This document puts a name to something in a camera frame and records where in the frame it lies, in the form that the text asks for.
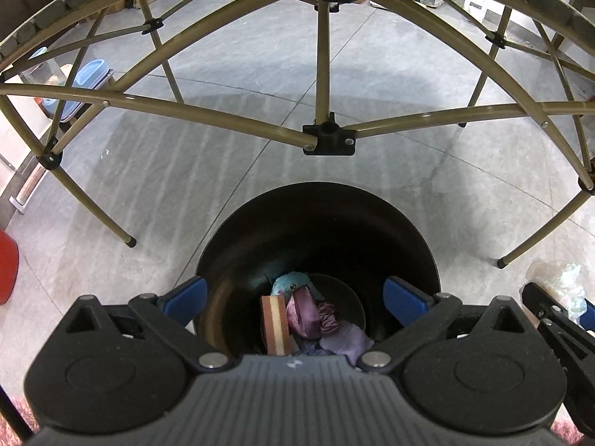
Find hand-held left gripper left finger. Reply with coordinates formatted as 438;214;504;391
65;276;235;372

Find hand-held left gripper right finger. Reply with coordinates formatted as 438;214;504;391
357;276;531;372

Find clear plastic bag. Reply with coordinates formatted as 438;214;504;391
527;260;589;323

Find black trash bin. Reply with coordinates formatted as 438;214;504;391
193;182;441;368

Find purple cloth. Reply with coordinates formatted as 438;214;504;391
297;320;374;358

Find brown striped block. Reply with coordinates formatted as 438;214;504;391
260;295;298;358

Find purple satin scrunchie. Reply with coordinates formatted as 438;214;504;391
286;287;340;339

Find blue plush toy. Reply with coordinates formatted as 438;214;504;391
271;272;317;297

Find pink fluffy slipper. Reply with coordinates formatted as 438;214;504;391
0;392;40;446
553;416;586;446

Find red bucket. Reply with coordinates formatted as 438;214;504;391
0;230;20;307

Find tan slatted folding table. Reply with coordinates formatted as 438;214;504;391
0;0;595;268

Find blue plastic storage box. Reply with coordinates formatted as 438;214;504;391
30;49;115;119

